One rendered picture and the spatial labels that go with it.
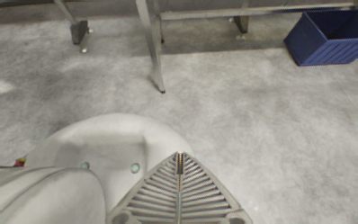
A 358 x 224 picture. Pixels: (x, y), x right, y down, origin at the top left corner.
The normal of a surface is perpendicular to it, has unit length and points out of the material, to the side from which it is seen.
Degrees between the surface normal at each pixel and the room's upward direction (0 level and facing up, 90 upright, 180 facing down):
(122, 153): 0
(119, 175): 0
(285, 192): 0
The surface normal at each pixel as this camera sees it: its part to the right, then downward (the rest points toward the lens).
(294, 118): -0.02, -0.42
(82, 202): 1.00, -0.02
